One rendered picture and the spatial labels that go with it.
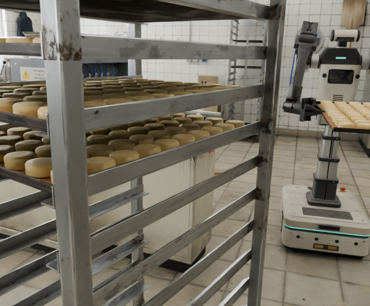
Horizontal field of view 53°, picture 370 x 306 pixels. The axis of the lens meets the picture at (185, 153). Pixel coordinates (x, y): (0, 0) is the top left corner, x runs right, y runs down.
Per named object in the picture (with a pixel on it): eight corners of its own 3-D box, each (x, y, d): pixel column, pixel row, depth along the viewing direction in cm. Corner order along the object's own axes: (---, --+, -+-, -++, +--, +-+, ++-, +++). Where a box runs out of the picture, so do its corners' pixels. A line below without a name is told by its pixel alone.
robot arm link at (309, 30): (322, 18, 184) (301, 15, 186) (316, 45, 184) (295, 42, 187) (314, 45, 227) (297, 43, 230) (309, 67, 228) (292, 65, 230)
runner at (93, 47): (259, 59, 94) (260, 46, 93) (270, 59, 92) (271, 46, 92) (28, 58, 43) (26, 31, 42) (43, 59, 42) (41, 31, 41)
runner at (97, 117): (256, 95, 96) (258, 83, 95) (267, 95, 95) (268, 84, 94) (34, 135, 45) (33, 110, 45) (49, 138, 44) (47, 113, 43)
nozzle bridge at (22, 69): (15, 119, 211) (9, 57, 202) (94, 105, 275) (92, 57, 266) (61, 125, 198) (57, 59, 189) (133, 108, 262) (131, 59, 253)
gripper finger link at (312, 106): (319, 106, 153) (301, 104, 161) (317, 124, 155) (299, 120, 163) (330, 105, 157) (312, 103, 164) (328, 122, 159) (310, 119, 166)
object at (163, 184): (89, 251, 237) (82, 110, 214) (119, 228, 267) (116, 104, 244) (191, 278, 210) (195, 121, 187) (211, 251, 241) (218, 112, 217)
